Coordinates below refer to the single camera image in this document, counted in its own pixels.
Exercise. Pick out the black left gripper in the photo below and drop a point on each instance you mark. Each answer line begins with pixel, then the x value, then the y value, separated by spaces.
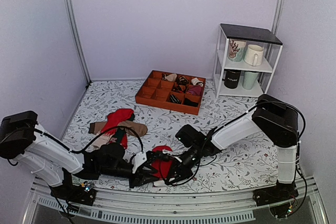
pixel 139 178

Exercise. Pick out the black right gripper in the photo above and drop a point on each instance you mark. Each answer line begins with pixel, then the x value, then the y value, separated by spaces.
pixel 184 173

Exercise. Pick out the red santa sock pair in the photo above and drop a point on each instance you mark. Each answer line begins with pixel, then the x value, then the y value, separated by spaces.
pixel 162 167

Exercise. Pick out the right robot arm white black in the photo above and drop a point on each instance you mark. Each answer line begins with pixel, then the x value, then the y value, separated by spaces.
pixel 276 119

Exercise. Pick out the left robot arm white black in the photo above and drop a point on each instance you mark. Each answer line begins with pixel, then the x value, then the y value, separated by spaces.
pixel 25 141

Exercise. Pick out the black striped socks in tray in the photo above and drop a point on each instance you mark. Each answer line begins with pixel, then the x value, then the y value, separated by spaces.
pixel 174 99

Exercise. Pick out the purple socks in tray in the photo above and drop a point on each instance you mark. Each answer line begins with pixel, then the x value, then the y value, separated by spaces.
pixel 194 90

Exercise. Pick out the brown patterned socks in tray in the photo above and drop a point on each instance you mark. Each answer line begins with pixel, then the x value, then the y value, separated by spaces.
pixel 181 83

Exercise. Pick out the white brown socks in tray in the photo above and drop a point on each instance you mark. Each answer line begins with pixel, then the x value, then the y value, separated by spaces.
pixel 197 82

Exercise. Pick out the beige rolled socks in tray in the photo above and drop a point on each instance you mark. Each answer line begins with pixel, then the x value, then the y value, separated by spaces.
pixel 169 77

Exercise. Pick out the dark green patterned sock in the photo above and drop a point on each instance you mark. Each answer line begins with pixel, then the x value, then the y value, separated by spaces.
pixel 120 137

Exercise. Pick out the red sock in pile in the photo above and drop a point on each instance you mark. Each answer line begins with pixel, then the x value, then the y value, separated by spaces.
pixel 114 118

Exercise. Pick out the floral table cloth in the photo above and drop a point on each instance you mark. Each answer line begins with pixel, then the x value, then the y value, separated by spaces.
pixel 250 162

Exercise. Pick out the orange divided organizer tray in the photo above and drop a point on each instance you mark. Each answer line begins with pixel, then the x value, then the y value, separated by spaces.
pixel 155 92

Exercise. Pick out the black mug with text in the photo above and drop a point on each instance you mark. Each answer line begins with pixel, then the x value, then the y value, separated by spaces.
pixel 232 78

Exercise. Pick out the pale green mug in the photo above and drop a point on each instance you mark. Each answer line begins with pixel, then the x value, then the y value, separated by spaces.
pixel 249 79

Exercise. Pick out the white shelf rack black top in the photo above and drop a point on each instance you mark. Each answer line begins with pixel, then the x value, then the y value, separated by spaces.
pixel 257 36

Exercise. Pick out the floral patterned mug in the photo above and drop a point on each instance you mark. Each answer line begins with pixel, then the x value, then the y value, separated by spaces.
pixel 236 50

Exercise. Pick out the cream white mug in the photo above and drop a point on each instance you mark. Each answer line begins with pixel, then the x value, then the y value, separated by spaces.
pixel 254 55

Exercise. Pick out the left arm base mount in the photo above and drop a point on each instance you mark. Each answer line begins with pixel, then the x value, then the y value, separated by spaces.
pixel 83 194

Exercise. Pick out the aluminium front table rail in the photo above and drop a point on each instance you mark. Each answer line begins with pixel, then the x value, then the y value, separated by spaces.
pixel 115 206

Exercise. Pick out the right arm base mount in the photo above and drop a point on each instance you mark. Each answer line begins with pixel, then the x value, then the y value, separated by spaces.
pixel 273 194

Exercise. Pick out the left aluminium frame post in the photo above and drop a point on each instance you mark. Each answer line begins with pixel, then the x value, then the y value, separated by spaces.
pixel 76 38

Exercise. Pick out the aluminium frame post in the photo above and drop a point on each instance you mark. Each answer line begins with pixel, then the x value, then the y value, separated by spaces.
pixel 277 16
pixel 76 38

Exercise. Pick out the right aluminium frame post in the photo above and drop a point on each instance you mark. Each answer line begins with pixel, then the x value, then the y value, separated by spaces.
pixel 277 16

